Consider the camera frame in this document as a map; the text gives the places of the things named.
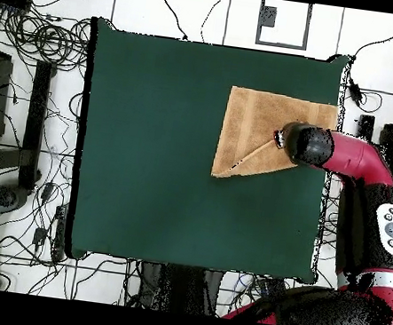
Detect tan terry towel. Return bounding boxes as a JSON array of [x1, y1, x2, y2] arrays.
[[210, 83, 342, 194]]

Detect dark green table cloth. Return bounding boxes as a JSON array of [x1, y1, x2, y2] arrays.
[[59, 15, 352, 291]]

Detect grey floor socket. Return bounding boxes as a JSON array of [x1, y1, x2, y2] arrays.
[[257, 4, 278, 28]]

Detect black stand base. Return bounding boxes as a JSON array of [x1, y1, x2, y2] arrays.
[[355, 114, 377, 143], [0, 54, 58, 192]]

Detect thin black cable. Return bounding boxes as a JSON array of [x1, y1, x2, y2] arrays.
[[198, 0, 228, 45], [152, 0, 194, 42]]

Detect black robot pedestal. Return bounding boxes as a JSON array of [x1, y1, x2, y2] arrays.
[[136, 260, 226, 319]]

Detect grey floor hatch frame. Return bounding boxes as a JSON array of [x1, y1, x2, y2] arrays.
[[254, 0, 314, 52]]

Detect coiled black cables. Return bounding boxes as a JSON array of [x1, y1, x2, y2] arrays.
[[0, 0, 95, 74]]

